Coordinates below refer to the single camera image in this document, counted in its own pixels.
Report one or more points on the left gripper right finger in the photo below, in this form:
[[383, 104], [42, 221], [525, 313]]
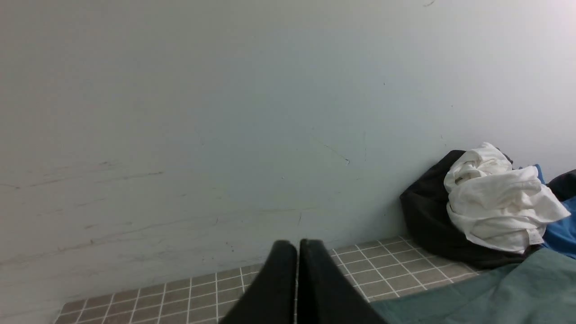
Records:
[[325, 296]]

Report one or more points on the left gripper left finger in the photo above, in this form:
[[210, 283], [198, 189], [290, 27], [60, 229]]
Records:
[[271, 296]]

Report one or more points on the green long-sleeve top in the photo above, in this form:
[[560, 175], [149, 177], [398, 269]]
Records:
[[540, 290]]

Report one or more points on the grey checked tablecloth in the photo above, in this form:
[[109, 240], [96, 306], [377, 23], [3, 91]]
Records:
[[377, 270]]

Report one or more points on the white crumpled shirt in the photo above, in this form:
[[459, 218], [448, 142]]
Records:
[[497, 206]]

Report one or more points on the blue t-shirt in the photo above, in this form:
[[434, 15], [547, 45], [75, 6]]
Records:
[[560, 225]]

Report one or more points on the dark grey crumpled garment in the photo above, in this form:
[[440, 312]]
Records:
[[567, 185]]

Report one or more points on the black garment by wall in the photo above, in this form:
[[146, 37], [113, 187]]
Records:
[[424, 204]]

